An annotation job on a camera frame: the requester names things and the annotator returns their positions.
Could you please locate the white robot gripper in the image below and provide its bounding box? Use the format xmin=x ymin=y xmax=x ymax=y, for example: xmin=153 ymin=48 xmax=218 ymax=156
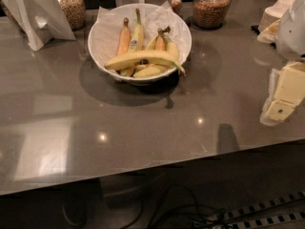
xmin=259 ymin=0 xmax=305 ymax=127

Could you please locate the long yellow front banana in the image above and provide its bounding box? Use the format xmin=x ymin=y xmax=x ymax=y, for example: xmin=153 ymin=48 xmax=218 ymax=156
xmin=104 ymin=51 xmax=185 ymax=74

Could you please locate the right yellow banana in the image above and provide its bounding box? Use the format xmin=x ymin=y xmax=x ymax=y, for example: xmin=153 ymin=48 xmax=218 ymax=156
xmin=162 ymin=34 xmax=179 ymax=60

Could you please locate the small orange banana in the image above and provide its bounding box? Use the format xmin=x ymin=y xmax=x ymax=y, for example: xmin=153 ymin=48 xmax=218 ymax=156
xmin=154 ymin=27 xmax=171 ymax=51

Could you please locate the small lower yellow banana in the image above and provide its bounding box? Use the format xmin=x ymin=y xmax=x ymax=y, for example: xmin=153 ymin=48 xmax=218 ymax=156
xmin=133 ymin=65 xmax=167 ymax=78

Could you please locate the yellow banana with blue sticker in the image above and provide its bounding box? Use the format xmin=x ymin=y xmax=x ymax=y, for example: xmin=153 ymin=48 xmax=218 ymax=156
xmin=128 ymin=9 xmax=144 ymax=52

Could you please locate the orange-tinted banana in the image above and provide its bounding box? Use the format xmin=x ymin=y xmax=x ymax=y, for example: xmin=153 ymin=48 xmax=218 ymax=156
xmin=117 ymin=17 xmax=132 ymax=55

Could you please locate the white paper bowl liner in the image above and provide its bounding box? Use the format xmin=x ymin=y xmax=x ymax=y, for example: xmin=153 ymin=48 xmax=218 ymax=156
xmin=92 ymin=1 xmax=192 ymax=69

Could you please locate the yellow napkin by plates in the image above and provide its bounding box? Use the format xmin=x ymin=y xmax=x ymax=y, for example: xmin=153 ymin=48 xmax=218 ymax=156
xmin=257 ymin=19 xmax=280 ymax=44

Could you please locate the stack of white paper plates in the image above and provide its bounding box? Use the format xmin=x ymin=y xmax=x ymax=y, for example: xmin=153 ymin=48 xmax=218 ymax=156
xmin=258 ymin=0 xmax=295 ymax=31

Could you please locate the black white checkered floor strip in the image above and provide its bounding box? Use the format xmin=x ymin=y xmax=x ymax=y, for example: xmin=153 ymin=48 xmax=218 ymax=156
xmin=194 ymin=191 xmax=305 ymax=229

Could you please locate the right glass jar of nuts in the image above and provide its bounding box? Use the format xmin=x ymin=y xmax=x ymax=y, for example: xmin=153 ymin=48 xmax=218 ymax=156
xmin=193 ymin=0 xmax=232 ymax=30

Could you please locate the glass jar of nuts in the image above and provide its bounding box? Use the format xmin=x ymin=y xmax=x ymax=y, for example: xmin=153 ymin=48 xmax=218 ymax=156
xmin=193 ymin=0 xmax=232 ymax=30
xmin=171 ymin=0 xmax=182 ymax=14
xmin=57 ymin=0 xmax=86 ymax=31

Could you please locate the middle glass jar of nuts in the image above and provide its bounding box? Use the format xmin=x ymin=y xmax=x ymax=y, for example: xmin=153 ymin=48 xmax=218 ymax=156
xmin=171 ymin=0 xmax=182 ymax=14

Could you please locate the left glass jar of nuts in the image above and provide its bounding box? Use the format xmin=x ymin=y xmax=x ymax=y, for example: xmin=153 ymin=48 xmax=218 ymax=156
xmin=57 ymin=0 xmax=86 ymax=31

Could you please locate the white folded paper sign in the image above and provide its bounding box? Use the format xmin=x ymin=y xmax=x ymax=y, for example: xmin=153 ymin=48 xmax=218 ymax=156
xmin=2 ymin=0 xmax=75 ymax=51

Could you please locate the black floor cable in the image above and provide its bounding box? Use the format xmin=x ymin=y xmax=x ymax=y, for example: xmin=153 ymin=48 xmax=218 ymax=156
xmin=61 ymin=183 xmax=236 ymax=229

